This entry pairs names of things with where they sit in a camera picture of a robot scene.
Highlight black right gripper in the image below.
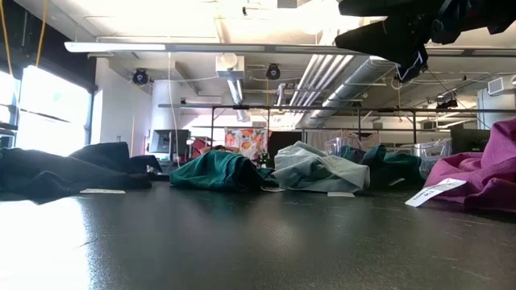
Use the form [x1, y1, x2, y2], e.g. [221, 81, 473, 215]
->
[427, 0, 516, 46]

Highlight magenta towel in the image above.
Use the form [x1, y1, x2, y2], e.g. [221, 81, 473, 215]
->
[405, 116, 516, 213]

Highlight teal towel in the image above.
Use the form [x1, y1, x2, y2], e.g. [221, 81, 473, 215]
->
[340, 143, 423, 190]
[169, 150, 285, 193]

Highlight light green towel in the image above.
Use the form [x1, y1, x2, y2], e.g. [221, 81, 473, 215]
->
[273, 140, 371, 198]

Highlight navy blue towel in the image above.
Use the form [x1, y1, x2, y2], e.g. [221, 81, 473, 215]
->
[69, 141, 163, 175]

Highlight clear plastic basket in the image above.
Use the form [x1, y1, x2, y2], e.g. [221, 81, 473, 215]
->
[324, 135, 453, 181]

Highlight black computer monitor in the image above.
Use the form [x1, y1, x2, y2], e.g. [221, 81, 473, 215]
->
[450, 127, 492, 155]

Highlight white ventilation ducts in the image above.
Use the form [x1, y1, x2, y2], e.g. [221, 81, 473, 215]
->
[277, 54, 400, 128]

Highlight black partition panel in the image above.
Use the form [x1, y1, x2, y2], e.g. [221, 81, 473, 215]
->
[268, 130, 304, 158]

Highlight white ceiling unit box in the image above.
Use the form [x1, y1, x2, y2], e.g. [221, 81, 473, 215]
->
[215, 52, 246, 81]

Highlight orange floral poster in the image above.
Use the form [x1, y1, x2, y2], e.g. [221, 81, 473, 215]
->
[224, 127, 269, 161]

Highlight person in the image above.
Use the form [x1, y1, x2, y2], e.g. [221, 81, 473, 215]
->
[198, 143, 239, 156]

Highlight red chair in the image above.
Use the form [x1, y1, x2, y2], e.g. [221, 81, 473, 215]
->
[188, 136, 213, 159]

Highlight black table mat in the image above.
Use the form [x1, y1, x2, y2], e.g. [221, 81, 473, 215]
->
[0, 176, 516, 290]

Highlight grey computer monitor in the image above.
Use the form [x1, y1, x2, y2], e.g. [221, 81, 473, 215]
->
[149, 128, 191, 156]

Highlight long white light bar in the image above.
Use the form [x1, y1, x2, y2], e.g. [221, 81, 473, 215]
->
[64, 41, 167, 53]

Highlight bright window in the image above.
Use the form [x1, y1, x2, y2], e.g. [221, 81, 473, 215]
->
[0, 66, 96, 156]

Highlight white wall vent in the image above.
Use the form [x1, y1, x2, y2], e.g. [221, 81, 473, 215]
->
[486, 74, 516, 97]

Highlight black ceiling-mounted camera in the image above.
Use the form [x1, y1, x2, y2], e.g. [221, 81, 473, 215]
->
[435, 97, 460, 110]

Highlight black distant frame rail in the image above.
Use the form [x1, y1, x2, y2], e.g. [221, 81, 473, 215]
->
[157, 103, 516, 144]

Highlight grey aluminium frame beam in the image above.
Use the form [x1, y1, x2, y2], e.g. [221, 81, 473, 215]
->
[165, 43, 516, 56]

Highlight black round cable reel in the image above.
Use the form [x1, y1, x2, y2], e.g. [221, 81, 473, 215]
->
[131, 67, 149, 85]
[264, 63, 282, 81]

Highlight white hanging cable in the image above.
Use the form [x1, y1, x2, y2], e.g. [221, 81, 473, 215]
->
[167, 52, 181, 168]

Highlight yellow hanging cable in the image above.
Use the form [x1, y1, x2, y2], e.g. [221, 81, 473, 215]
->
[35, 0, 49, 68]
[0, 0, 14, 77]

